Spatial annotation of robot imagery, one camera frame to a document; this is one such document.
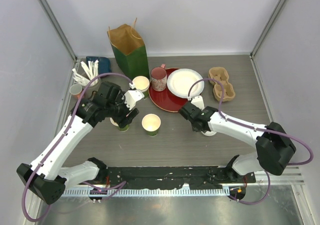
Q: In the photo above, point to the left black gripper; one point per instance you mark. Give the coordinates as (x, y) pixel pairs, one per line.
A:
(124, 120)

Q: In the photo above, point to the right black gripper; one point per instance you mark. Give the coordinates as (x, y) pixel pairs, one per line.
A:
(195, 130)

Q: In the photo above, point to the white plastic cup lid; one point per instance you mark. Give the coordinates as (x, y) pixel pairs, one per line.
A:
(208, 133)

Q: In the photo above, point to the green paper cup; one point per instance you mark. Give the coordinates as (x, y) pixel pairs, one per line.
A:
(122, 129)
(151, 124)

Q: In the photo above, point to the green paper cups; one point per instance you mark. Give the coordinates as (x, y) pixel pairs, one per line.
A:
(142, 83)

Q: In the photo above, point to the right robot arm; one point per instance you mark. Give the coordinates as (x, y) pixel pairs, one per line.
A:
(273, 147)

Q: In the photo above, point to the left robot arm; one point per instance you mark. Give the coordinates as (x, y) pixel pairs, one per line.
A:
(45, 176)

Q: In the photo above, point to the red round tray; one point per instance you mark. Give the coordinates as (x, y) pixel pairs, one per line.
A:
(165, 100)

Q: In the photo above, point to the blue cloth pouch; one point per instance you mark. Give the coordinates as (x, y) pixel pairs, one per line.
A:
(104, 64)

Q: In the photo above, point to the small pink paper cup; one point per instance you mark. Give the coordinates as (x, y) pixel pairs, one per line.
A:
(76, 90)

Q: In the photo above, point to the white paper plate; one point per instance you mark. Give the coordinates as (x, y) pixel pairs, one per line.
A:
(181, 80)

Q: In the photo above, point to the white plastic cutlery bundle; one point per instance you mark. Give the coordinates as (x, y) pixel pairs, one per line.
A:
(91, 71)

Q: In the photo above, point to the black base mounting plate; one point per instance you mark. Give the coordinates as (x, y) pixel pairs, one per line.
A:
(171, 177)

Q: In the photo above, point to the pink floral mug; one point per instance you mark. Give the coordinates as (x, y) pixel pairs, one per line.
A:
(159, 78)

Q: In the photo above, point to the brown cardboard cup carrier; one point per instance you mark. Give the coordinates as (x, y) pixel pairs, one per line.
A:
(221, 75)

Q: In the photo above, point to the green brown paper bag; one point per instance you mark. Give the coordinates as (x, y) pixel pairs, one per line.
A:
(129, 50)

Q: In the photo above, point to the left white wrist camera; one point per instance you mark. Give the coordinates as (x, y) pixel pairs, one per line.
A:
(132, 96)

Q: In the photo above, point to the white slotted cable duct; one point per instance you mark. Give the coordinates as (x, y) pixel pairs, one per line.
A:
(185, 191)

